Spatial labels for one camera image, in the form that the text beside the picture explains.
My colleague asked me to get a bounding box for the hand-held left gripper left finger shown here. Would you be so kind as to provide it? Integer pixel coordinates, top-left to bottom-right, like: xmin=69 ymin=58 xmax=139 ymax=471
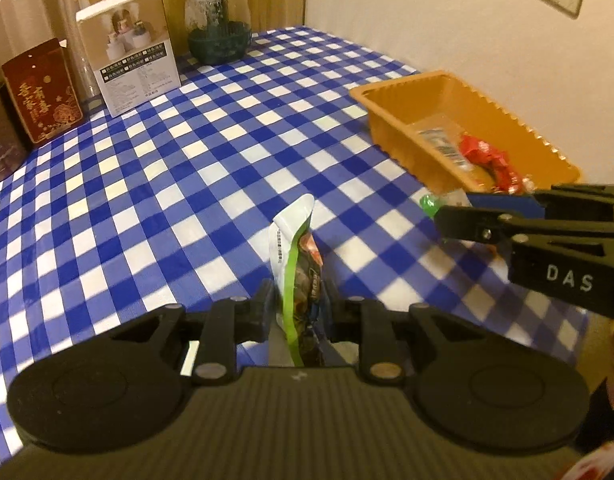
xmin=107 ymin=279 xmax=280 ymax=386

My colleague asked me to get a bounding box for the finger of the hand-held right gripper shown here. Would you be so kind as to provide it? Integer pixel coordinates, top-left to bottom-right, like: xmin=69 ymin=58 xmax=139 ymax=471
xmin=466 ymin=191 xmax=549 ymax=219
xmin=433 ymin=204 xmax=514 ymax=257

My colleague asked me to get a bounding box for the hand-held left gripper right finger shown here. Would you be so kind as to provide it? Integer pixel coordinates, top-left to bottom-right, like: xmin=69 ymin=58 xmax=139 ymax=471
xmin=322 ymin=280 xmax=488 ymax=386

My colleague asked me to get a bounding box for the small green snack packet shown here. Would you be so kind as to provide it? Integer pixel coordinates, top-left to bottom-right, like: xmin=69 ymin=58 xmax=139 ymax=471
xmin=419 ymin=187 xmax=473 ymax=218

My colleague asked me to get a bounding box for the long green snack packet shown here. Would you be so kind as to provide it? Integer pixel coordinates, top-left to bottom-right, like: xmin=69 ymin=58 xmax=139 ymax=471
xmin=268 ymin=194 xmax=348 ymax=368

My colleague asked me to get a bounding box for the red white-label snack packet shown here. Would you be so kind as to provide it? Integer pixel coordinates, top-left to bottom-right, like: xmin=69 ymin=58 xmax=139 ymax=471
xmin=459 ymin=134 xmax=510 ymax=168

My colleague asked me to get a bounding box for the clear nut snack packet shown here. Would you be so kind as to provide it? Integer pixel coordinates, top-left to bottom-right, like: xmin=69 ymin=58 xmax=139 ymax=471
xmin=412 ymin=115 xmax=475 ymax=173

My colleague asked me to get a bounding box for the orange plastic tray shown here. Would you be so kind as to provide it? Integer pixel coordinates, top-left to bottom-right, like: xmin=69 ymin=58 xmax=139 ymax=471
xmin=349 ymin=71 xmax=582 ymax=196

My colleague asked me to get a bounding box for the blue white checked tablecloth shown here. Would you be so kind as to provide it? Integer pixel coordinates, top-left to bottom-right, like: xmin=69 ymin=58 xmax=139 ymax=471
xmin=0 ymin=25 xmax=593 ymax=461

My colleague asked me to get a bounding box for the white product box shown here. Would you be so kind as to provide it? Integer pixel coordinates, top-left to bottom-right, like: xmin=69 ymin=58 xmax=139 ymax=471
xmin=76 ymin=0 xmax=182 ymax=118

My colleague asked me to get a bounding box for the dark green glass jar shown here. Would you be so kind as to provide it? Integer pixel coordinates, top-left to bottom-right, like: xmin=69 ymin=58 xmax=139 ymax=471
xmin=184 ymin=0 xmax=253 ymax=66

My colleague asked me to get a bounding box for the red gold-print box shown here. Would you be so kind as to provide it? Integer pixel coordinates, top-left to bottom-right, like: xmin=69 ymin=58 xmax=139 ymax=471
xmin=2 ymin=37 xmax=84 ymax=148

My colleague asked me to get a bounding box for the brown metal canister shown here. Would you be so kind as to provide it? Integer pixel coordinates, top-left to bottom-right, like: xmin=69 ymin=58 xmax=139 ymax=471
xmin=0 ymin=55 xmax=30 ymax=183

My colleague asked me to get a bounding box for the beige curtain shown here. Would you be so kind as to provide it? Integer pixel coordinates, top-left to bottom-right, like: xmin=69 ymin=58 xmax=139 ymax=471
xmin=0 ymin=0 xmax=108 ymax=101

